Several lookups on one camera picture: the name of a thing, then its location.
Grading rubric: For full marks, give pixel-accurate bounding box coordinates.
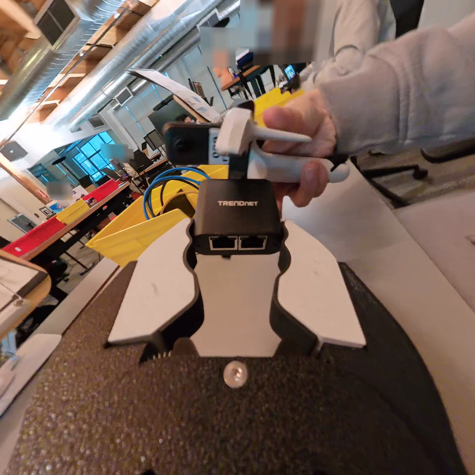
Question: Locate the instruction sheet board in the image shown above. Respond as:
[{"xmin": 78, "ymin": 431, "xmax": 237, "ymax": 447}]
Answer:
[{"xmin": 0, "ymin": 249, "xmax": 52, "ymax": 338}]

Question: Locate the grey desk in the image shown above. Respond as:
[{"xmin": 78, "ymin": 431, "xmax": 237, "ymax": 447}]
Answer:
[{"xmin": 0, "ymin": 160, "xmax": 475, "ymax": 475}]

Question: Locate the person's right hand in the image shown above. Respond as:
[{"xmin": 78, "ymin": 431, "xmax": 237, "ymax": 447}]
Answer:
[{"xmin": 260, "ymin": 89, "xmax": 338, "ymax": 208}]

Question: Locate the blue ethernet cable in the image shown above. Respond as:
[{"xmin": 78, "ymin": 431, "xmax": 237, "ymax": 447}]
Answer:
[{"xmin": 143, "ymin": 167, "xmax": 212, "ymax": 220}]

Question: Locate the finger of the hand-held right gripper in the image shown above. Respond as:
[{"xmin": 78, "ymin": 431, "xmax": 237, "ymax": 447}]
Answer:
[
  {"xmin": 216, "ymin": 108, "xmax": 254, "ymax": 157},
  {"xmin": 227, "ymin": 155, "xmax": 248, "ymax": 182}
]

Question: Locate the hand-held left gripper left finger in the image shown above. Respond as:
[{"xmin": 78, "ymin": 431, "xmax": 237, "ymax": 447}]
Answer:
[{"xmin": 108, "ymin": 217, "xmax": 205, "ymax": 344}]

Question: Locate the yellow plastic bin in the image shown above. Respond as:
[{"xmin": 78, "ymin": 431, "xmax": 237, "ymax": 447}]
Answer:
[{"xmin": 85, "ymin": 163, "xmax": 231, "ymax": 268}]

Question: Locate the red storage bin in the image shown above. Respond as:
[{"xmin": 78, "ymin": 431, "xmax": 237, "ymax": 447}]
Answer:
[
  {"xmin": 2, "ymin": 217, "xmax": 65, "ymax": 257},
  {"xmin": 83, "ymin": 179, "xmax": 128, "ymax": 205}
]

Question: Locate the large paned window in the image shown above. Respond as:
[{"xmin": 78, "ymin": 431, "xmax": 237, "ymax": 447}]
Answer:
[{"xmin": 72, "ymin": 132, "xmax": 116, "ymax": 182}]

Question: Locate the silver ventilation duct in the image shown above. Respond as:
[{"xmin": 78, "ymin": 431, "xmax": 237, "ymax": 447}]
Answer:
[
  {"xmin": 46, "ymin": 22, "xmax": 242, "ymax": 132},
  {"xmin": 0, "ymin": 0, "xmax": 156, "ymax": 119}
]

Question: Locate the person's right forearm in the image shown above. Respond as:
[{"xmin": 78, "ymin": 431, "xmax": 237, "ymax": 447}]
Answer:
[{"xmin": 315, "ymin": 15, "xmax": 475, "ymax": 156}]

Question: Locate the long wooden table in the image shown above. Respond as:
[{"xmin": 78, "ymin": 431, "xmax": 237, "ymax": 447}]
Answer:
[{"xmin": 0, "ymin": 178, "xmax": 131, "ymax": 269}]

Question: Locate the small yellow storage bin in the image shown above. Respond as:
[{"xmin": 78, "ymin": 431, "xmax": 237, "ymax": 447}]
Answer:
[{"xmin": 56, "ymin": 198, "xmax": 90, "ymax": 225}]

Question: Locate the white tilted sign board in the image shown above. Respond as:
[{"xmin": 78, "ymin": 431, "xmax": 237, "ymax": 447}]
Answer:
[{"xmin": 128, "ymin": 69, "xmax": 225, "ymax": 123}]

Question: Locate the stack of yellow bins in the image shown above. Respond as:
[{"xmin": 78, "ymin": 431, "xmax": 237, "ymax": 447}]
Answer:
[{"xmin": 254, "ymin": 87, "xmax": 306, "ymax": 125}]

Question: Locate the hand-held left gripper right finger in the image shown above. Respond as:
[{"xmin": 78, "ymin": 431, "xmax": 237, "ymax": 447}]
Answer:
[{"xmin": 270, "ymin": 221, "xmax": 367, "ymax": 352}]

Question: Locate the black network adapter box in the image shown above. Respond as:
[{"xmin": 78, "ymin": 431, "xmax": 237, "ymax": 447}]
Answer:
[{"xmin": 194, "ymin": 179, "xmax": 283, "ymax": 257}]

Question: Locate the yellow ethernet cable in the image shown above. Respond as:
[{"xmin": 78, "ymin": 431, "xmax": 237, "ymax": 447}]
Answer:
[{"xmin": 160, "ymin": 190, "xmax": 199, "ymax": 217}]

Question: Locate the dark computer monitor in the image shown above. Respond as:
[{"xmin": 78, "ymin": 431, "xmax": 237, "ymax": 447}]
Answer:
[{"xmin": 148, "ymin": 95, "xmax": 191, "ymax": 130}]

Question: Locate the black office chair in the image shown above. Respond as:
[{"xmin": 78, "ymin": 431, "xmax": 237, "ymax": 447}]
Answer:
[{"xmin": 356, "ymin": 141, "xmax": 475, "ymax": 208}]

